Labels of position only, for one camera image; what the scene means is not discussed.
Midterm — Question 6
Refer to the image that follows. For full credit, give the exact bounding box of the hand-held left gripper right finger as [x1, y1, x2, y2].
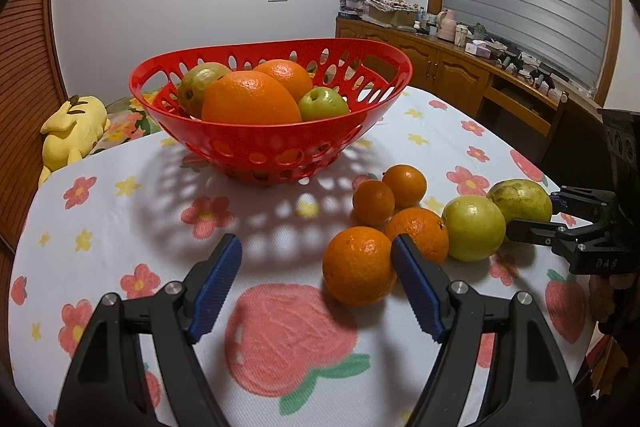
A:
[391, 233, 583, 427]

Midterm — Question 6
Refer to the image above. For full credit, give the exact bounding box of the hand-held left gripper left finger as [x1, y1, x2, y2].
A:
[55, 233, 244, 427]

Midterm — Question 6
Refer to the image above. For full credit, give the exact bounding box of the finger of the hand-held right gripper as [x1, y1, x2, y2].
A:
[506, 217, 597, 249]
[549, 187, 618, 220]

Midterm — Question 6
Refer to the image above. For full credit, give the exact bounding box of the mottled green guava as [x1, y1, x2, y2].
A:
[177, 63, 233, 118]
[486, 178, 553, 228]

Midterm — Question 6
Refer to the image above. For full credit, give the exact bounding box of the medium tangerine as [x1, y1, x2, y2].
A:
[384, 207, 450, 264]

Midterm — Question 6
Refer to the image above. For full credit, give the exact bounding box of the yellow-green apple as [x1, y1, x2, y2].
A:
[442, 195, 507, 263]

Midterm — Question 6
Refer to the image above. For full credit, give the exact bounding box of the round orange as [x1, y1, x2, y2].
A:
[251, 59, 314, 104]
[322, 226, 396, 307]

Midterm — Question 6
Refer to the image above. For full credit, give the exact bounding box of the small tangerine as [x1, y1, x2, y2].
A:
[352, 179, 396, 227]
[382, 164, 427, 209]

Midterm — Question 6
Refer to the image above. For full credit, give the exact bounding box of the red plastic basket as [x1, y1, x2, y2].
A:
[128, 38, 414, 186]

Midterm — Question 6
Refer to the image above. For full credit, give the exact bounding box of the large oval orange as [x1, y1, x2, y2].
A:
[201, 71, 303, 125]

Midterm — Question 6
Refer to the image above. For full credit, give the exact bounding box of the green apple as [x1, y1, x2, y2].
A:
[298, 87, 351, 122]

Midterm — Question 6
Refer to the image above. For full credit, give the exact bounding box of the person's right hand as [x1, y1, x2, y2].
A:
[587, 274, 632, 324]

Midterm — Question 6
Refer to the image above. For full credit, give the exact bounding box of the dark wooden chair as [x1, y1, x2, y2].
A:
[537, 92, 608, 188]

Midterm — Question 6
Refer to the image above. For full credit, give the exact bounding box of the white floral tablecloth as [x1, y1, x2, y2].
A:
[10, 84, 601, 427]

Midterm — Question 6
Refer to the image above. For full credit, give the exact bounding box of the wooden sideboard cabinet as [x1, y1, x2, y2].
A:
[335, 17, 601, 138]

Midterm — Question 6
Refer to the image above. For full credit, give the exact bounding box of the yellow plush toy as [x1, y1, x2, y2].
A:
[39, 95, 112, 188]

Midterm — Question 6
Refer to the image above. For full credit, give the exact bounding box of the pink thermos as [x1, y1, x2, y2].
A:
[436, 9, 458, 42]

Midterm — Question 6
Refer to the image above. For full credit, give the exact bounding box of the cardboard box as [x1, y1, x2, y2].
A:
[367, 7, 418, 28]

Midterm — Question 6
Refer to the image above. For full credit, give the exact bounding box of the folded floral cloth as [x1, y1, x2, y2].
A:
[367, 0, 421, 12]

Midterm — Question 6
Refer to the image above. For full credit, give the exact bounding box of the wooden louvred wardrobe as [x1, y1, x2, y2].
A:
[0, 0, 68, 253]

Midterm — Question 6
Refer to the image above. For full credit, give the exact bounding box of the clear storage box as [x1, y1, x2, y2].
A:
[339, 0, 371, 18]

